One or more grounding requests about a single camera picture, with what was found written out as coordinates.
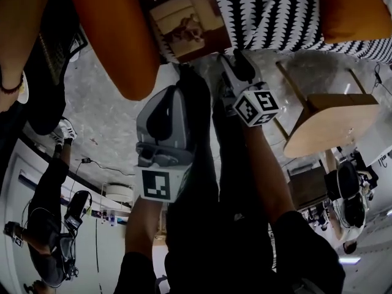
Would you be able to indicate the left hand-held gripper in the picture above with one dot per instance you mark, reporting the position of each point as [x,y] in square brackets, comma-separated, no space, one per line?
[156,185]

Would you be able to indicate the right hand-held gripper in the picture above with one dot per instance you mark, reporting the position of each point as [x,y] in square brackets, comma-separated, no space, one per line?
[255,109]

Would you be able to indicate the brown book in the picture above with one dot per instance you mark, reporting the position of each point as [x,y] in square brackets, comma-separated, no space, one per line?
[190,20]

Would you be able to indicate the person's right forearm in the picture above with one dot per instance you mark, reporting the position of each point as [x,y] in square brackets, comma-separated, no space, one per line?
[266,176]

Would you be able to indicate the person's left forearm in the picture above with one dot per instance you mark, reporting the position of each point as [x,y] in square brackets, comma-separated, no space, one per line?
[141,225]

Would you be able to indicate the wooden coffee table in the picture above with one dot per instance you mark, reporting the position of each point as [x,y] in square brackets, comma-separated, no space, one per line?
[330,124]

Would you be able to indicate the small red scrap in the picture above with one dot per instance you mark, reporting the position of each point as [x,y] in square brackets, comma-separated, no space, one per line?
[93,141]

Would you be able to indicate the white round side table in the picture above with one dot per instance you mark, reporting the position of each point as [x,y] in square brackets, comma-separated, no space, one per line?
[118,191]

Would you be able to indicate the person's black clothing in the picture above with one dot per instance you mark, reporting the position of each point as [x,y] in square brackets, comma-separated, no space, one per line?
[214,240]

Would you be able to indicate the large orange cushion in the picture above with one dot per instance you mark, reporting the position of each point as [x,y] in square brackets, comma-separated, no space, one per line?
[352,11]

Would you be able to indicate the black metal chair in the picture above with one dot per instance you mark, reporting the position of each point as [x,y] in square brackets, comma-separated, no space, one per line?
[52,57]

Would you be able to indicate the dark brown wooden box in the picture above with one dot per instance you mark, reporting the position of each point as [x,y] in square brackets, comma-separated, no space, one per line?
[307,188]

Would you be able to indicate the white worktable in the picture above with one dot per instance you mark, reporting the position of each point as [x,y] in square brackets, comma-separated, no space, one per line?
[107,256]

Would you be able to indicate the white round plate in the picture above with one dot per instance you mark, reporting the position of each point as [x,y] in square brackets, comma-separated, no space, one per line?
[24,93]

